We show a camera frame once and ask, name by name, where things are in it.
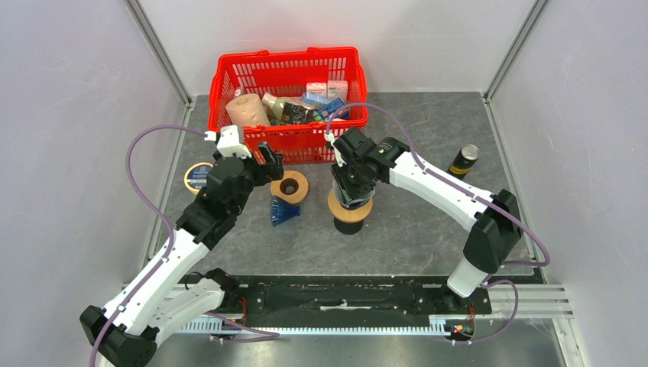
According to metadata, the blue ribbed dripper cone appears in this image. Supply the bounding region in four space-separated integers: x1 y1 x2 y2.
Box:
270 196 302 226

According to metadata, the wooden dripper holder ring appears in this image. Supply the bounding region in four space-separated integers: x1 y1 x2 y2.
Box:
326 191 374 224

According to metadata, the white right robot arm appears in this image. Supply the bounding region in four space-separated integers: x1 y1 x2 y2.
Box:
324 128 522 313

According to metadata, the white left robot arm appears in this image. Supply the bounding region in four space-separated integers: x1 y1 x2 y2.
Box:
79 142 284 366

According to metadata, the green glass bottle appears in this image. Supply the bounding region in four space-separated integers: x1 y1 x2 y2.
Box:
261 93 300 125

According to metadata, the beige paper roll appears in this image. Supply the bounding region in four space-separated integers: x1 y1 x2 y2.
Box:
225 93 270 127

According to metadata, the red plastic shopping basket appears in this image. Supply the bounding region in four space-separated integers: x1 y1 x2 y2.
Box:
206 47 368 164

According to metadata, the blue toothpaste box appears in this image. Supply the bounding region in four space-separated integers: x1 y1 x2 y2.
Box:
318 98 350 122

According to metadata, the light blue small box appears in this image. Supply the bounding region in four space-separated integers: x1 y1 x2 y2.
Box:
300 92 332 110

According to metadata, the white red carton box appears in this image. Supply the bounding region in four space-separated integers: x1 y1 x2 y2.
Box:
326 80 348 102

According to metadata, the white pink small box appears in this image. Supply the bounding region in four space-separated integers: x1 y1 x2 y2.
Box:
306 82 328 97

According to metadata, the black yellow drink can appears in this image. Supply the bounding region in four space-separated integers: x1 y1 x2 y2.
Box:
446 144 480 180

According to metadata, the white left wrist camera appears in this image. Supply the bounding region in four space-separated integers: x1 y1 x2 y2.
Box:
204 125 252 161

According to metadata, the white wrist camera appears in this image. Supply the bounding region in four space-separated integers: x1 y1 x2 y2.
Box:
323 132 348 167
204 125 252 161

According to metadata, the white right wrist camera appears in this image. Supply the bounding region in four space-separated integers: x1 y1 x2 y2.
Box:
323 132 348 167

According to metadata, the slotted aluminium cable rail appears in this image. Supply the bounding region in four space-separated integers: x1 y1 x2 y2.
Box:
177 317 469 337

